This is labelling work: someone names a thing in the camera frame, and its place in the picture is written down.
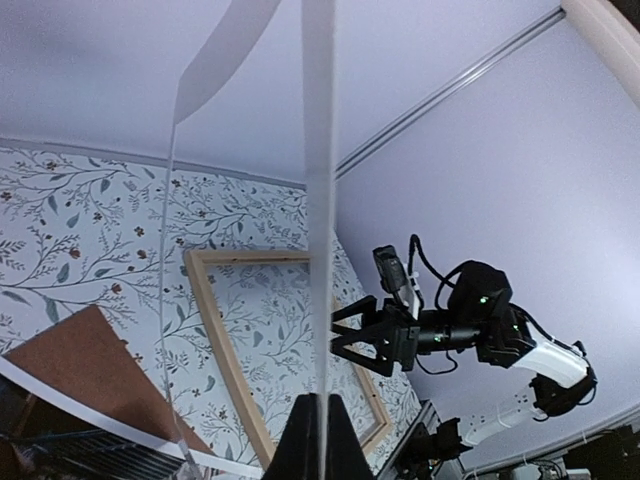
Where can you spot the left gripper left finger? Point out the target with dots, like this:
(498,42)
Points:
(297,453)

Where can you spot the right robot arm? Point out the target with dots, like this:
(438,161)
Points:
(479,315)

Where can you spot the clear acrylic sheet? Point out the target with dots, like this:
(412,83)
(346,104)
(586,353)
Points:
(231,41)

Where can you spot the right aluminium post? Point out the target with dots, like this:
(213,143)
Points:
(459,82)

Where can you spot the brown backing board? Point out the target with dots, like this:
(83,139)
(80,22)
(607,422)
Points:
(84,359)

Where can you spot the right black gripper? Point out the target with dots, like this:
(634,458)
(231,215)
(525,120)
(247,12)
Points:
(399,330)

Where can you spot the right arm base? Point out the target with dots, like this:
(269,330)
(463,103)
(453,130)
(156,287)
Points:
(426,446)

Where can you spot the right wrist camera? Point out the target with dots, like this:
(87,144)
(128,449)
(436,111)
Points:
(397,282)

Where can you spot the floral tablecloth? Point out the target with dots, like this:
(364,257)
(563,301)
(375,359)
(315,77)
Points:
(78,231)

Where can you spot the wooden picture frame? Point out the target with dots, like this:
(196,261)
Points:
(196,263)

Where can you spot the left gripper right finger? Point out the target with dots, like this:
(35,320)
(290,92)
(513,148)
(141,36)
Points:
(345,456)

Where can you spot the books and cat photo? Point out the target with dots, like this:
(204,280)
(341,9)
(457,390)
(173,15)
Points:
(41,441)

